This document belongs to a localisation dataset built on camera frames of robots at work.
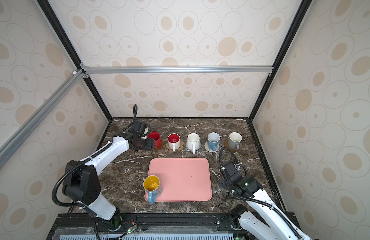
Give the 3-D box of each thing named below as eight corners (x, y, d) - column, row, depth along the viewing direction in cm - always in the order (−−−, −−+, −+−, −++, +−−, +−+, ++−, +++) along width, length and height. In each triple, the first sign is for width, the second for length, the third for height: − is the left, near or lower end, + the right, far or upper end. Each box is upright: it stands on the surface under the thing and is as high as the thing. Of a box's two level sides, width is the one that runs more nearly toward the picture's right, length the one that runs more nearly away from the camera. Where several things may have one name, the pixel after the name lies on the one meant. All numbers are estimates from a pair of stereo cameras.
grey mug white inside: (224, 152, 102) (228, 142, 94) (227, 140, 109) (231, 130, 101) (236, 155, 101) (240, 146, 92) (238, 143, 107) (242, 133, 99)
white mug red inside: (168, 154, 101) (166, 146, 94) (169, 141, 108) (168, 133, 101) (179, 154, 101) (179, 146, 94) (180, 141, 108) (179, 133, 101)
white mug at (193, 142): (193, 155, 101) (194, 147, 93) (184, 145, 106) (184, 137, 98) (203, 148, 104) (204, 140, 96) (194, 139, 109) (194, 131, 102)
